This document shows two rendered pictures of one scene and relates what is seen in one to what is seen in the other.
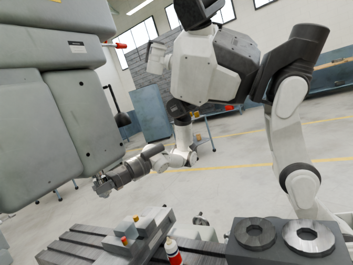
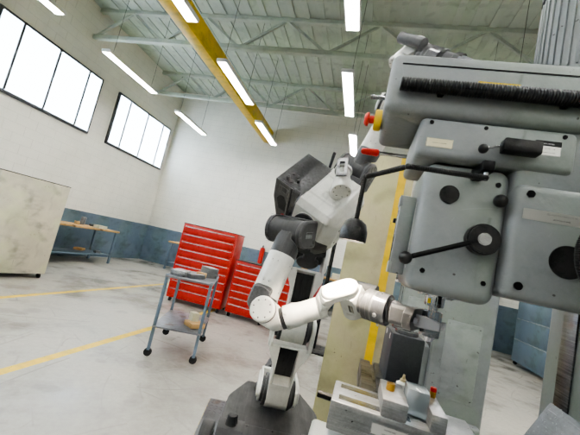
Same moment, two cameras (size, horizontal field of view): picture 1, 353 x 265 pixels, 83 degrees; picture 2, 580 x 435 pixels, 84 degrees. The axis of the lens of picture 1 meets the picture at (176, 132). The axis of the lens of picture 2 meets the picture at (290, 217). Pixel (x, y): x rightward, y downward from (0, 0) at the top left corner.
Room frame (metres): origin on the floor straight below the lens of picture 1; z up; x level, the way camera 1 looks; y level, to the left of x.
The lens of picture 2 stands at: (1.33, 0.98, 1.33)
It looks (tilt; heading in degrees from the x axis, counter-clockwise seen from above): 6 degrees up; 252
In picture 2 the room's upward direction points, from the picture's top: 13 degrees clockwise
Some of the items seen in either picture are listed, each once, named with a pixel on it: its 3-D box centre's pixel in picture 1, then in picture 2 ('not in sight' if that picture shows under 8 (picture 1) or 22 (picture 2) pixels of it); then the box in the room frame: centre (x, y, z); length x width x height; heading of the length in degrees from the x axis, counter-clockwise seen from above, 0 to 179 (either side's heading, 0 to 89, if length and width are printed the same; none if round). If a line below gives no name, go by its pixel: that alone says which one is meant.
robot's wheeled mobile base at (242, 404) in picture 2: not in sight; (273, 408); (0.70, -0.53, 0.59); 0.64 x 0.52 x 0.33; 72
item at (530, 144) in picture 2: not in sight; (507, 148); (0.69, 0.46, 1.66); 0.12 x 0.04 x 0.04; 148
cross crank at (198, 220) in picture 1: (198, 227); not in sight; (1.10, 0.05, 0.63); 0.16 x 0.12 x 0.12; 148
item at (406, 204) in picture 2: not in sight; (400, 235); (0.77, 0.25, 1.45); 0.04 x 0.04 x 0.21; 58
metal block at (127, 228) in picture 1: (126, 232); (415, 399); (0.67, 0.29, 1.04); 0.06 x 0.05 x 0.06; 57
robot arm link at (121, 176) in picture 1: (125, 174); (395, 313); (0.73, 0.23, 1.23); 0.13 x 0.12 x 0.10; 33
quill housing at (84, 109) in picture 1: (75, 124); (447, 234); (0.67, 0.31, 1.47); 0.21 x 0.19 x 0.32; 58
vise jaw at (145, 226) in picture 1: (136, 225); (391, 399); (0.71, 0.26, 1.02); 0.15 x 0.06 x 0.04; 57
